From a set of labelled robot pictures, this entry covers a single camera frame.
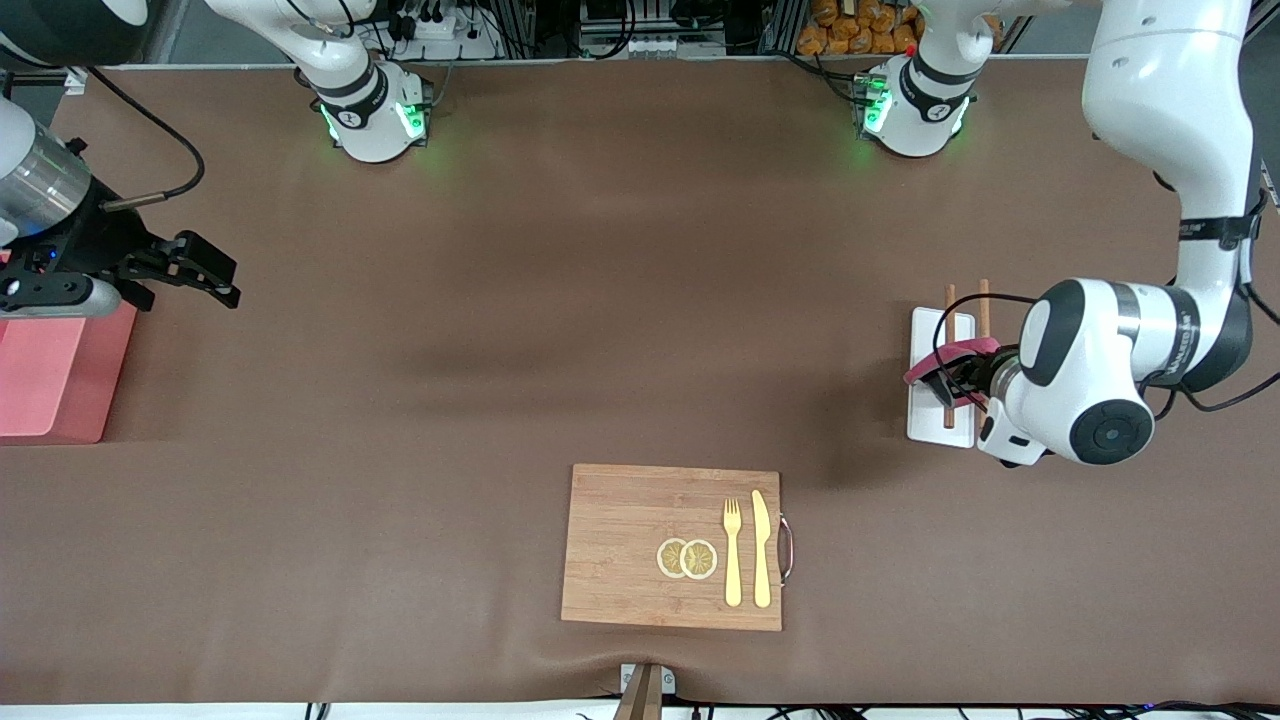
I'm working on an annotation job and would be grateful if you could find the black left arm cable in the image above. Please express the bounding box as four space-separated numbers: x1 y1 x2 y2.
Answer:
933 288 1280 414

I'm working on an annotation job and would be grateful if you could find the orange snack packets pile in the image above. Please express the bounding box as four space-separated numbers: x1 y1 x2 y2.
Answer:
796 0 924 57

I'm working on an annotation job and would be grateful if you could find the aluminium profile post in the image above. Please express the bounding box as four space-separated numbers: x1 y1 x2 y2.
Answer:
612 662 678 720

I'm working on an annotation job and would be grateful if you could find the white socket strip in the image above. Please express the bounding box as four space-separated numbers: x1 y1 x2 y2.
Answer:
582 32 702 60

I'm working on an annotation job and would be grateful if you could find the white cloth rack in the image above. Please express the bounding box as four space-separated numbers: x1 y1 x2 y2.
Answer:
907 306 977 449

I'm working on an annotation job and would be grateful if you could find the yellow plastic fork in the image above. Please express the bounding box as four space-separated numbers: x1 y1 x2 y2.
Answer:
722 497 744 609

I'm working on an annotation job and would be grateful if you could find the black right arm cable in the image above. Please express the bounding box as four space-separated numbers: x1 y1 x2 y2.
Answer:
85 66 207 213

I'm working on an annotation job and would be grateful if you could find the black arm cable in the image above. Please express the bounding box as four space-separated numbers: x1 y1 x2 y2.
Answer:
933 288 1280 414
85 66 207 213

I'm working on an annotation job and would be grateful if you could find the pink rectangular box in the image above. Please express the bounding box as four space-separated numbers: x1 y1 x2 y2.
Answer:
0 250 139 445

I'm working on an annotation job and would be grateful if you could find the white power strip with plugs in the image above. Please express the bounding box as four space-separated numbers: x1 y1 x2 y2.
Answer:
396 0 501 61

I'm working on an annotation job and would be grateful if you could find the pink wiping cloth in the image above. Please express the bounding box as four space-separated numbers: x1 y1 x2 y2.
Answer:
902 337 1002 389

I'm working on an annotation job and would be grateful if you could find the black cable along table edge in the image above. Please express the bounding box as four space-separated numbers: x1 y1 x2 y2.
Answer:
1055 699 1280 720

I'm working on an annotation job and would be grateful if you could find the yellow plastic knife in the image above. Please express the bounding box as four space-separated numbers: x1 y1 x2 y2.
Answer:
750 488 774 610

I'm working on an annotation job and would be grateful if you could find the bamboo cutting board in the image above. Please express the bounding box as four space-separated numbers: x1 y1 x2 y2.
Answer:
560 462 785 633

